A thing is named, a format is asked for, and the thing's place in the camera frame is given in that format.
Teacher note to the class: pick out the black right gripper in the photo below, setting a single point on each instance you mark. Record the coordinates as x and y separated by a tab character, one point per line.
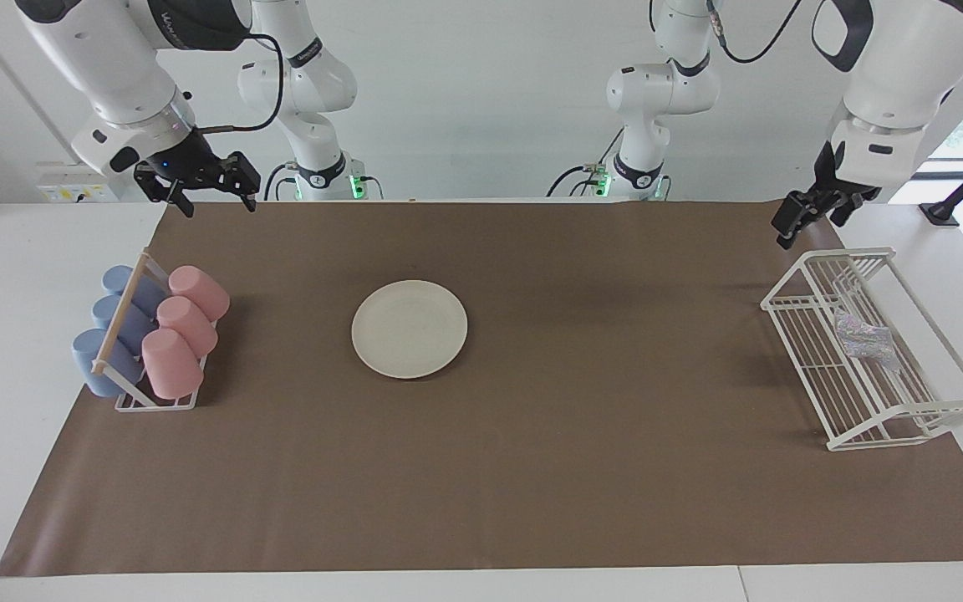
187	160

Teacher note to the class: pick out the blue plastic cup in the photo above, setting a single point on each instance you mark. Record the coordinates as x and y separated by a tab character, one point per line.
118	280
89	359
109	311

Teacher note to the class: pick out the white wall outlet box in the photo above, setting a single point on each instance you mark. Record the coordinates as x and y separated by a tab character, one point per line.
59	194

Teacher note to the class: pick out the pink plastic cup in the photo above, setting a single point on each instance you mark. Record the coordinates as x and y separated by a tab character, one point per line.
170	364
201	291
189	324

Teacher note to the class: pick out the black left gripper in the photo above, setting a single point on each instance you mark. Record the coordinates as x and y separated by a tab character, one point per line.
834	191

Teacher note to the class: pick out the brown table mat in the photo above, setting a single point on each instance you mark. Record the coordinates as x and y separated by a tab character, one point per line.
532	468

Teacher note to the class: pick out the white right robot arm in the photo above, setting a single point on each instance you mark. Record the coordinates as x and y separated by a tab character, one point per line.
105	58

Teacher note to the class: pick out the round cream plate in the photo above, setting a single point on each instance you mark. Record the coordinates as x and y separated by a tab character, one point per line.
409	329

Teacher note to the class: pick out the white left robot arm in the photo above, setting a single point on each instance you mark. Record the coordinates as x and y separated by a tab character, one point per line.
908	58

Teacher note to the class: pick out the small white cup rack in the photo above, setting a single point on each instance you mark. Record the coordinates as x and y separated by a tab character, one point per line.
122	313

